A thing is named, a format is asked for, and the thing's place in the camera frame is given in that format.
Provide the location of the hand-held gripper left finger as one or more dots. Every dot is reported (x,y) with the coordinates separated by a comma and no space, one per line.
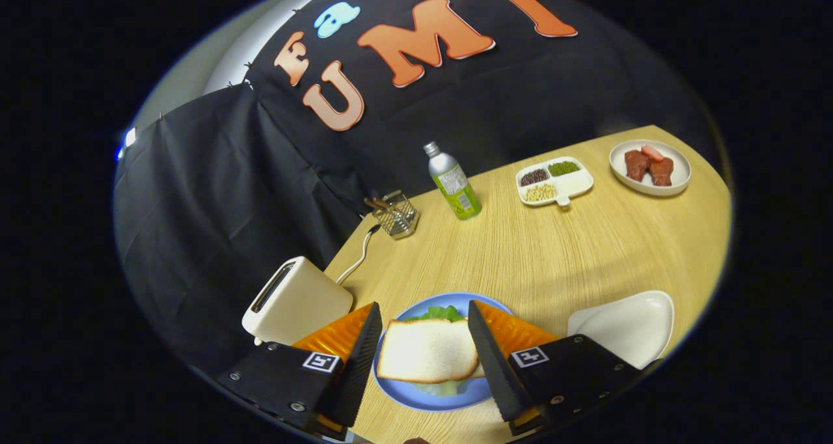
(358,366)

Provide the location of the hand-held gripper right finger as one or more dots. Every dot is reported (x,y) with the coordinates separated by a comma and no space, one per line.
(494,359)

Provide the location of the toasted bread slice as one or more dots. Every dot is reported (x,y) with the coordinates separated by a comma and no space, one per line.
(426,351)

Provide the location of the green lettuce leaf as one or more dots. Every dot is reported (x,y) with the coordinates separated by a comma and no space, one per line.
(442,313)

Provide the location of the blue round plate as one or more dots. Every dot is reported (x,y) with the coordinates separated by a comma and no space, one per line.
(423,400)

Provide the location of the white toaster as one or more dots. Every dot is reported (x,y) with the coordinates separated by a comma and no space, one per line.
(299,307)

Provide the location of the white curved plate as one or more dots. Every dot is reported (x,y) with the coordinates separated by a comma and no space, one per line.
(625,327)

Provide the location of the green label metal bottle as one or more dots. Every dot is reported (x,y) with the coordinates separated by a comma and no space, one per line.
(459,194)

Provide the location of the pile of yellow soybeans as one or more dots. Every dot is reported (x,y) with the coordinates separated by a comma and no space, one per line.
(540,193)

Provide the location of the pile of dark beans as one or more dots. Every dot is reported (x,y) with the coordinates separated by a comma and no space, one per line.
(534,177)

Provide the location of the white divided dish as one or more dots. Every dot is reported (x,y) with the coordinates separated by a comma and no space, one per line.
(576,184)

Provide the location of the pile of green beans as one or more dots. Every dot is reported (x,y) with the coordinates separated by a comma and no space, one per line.
(563,168)

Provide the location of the black backdrop cloth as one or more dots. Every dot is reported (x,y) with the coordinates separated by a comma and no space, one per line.
(215,190)

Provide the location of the red meat piece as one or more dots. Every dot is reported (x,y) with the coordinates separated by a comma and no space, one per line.
(662,172)
(636,165)

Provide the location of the white oval plate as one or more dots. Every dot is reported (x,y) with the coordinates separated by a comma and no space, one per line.
(678,177)

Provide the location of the pink sausage slice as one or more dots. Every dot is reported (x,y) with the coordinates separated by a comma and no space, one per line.
(652,153)

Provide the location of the ceiling light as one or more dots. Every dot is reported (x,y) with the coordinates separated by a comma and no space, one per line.
(130,137)

